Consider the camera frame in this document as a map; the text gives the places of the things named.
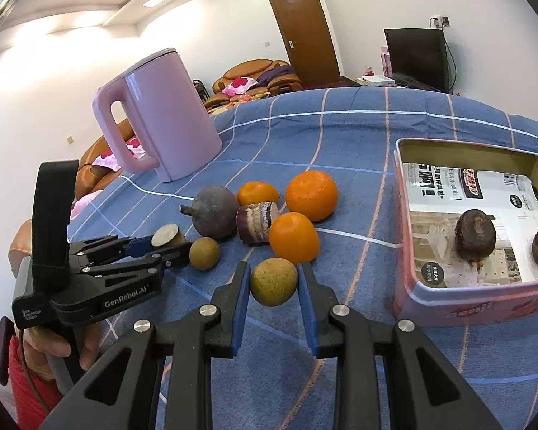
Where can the brown leather armchair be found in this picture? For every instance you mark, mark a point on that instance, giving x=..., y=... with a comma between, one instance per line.
x=89, y=156

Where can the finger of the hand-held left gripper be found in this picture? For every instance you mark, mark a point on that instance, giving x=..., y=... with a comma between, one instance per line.
x=139, y=244
x=170, y=257

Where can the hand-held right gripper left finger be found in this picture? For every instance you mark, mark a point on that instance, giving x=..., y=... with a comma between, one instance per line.
x=238, y=313

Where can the printed paper sheet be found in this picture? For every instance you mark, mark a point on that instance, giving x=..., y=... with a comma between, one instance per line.
x=435, y=219

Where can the pink carton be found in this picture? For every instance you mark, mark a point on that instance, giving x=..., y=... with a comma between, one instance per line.
x=386, y=60

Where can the blue plaid blanket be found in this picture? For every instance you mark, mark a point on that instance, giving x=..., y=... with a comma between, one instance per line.
x=363, y=143

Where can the white flat box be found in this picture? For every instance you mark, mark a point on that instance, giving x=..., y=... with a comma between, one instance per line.
x=376, y=80

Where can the brown wooden door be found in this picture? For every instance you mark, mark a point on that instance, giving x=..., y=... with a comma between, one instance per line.
x=307, y=36

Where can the wall socket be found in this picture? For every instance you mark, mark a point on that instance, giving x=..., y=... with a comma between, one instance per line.
x=440, y=21

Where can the large brown longan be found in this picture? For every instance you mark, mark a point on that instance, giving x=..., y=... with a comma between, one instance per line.
x=273, y=282

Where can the brown leather chair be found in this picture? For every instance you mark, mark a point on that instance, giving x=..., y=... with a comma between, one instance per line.
x=20, y=246

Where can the pink cloth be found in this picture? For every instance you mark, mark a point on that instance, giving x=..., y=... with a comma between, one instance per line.
x=84, y=204

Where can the pink flowered cushion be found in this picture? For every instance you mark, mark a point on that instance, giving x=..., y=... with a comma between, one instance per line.
x=240, y=85

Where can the medium orange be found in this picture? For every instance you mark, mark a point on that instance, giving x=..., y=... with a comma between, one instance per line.
x=294, y=238

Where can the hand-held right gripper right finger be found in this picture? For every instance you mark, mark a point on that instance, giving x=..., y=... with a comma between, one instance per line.
x=308, y=313

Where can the dark purple mangosteen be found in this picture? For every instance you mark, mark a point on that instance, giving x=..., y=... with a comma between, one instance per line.
x=215, y=212

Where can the purple blanket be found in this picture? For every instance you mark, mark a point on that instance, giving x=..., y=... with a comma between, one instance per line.
x=275, y=74

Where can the pink tin box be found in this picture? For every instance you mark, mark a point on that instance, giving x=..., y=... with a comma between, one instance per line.
x=453, y=309

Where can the small orange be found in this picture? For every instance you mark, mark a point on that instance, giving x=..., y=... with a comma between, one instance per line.
x=256, y=192

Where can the black television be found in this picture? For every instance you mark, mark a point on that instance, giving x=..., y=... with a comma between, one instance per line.
x=414, y=58

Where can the square ceiling light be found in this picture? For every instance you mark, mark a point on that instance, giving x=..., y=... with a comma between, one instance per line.
x=154, y=1

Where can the person's left hand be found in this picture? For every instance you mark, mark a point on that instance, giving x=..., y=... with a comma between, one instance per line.
x=89, y=345

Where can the pink electric kettle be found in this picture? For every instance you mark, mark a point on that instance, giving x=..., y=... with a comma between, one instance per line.
x=161, y=112

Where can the brown leather sofa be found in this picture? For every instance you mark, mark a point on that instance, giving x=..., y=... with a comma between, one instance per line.
x=246, y=68

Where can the pink flowered pillow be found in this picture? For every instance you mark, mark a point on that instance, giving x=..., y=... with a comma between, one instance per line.
x=105, y=160

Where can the large orange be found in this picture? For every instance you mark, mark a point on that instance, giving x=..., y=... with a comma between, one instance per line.
x=311, y=195

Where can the small brown longan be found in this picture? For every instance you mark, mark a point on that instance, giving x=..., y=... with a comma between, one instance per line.
x=204, y=254

